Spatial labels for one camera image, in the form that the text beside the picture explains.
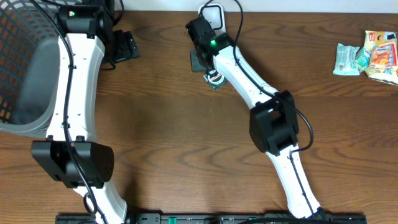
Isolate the green Zam-Buk tin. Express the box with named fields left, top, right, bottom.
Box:
left=203, top=70, right=228, bottom=91

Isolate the teal wet wipe packet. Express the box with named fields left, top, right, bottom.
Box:
left=333, top=43, right=359, bottom=76

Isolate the green Kleenex tissue pack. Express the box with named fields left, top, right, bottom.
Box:
left=355, top=47, right=371, bottom=73

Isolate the yellow snack bag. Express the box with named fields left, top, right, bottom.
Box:
left=364, top=30, right=397, bottom=85

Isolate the orange tissue pack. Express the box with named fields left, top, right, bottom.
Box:
left=369, top=47, right=391, bottom=69

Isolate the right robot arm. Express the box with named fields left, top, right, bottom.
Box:
left=185, top=16, right=323, bottom=219

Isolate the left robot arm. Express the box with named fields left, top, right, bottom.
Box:
left=31, top=1, right=139, bottom=223

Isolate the white barcode scanner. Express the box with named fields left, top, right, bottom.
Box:
left=198, top=3, right=226, bottom=35

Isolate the dark grey plastic mesh basket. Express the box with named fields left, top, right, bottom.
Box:
left=1, top=0, right=60, bottom=138

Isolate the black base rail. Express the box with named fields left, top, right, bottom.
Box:
left=55, top=212, right=368, bottom=224

